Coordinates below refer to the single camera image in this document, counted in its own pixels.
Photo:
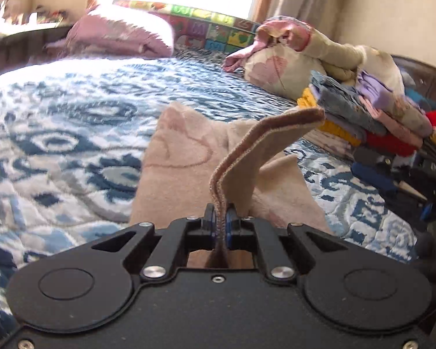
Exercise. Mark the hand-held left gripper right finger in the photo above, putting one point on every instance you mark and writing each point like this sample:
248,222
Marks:
229,227

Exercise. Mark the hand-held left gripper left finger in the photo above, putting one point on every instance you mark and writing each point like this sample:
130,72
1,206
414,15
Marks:
212,225

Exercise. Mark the beige pink towel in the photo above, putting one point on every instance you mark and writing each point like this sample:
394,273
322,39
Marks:
181,174

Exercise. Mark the cream folded blanket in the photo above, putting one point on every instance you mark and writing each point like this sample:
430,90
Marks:
327,142

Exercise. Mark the yellow knit sweater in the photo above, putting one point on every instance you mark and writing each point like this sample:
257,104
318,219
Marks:
307,100

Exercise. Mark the dark blue cloth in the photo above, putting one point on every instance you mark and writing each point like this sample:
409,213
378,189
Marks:
374,178

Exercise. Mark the blue patterned bed quilt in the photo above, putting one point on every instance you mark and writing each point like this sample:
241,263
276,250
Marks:
76,134

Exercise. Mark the floral cream comforter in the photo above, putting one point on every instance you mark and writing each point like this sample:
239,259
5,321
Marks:
276,69

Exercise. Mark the red folded garment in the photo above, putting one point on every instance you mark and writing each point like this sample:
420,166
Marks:
385,142

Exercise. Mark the colourful alphabet play mat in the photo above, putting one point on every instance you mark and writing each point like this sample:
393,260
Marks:
210,32

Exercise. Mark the purple folded garment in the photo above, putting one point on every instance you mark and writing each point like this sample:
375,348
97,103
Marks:
381,94

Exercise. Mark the pink folded garment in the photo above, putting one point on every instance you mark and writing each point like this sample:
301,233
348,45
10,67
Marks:
403,118

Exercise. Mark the pink white pillow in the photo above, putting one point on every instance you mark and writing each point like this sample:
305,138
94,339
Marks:
123,32

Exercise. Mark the dark wooden headboard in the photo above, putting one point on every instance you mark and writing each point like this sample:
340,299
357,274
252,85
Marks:
21,43
421,76

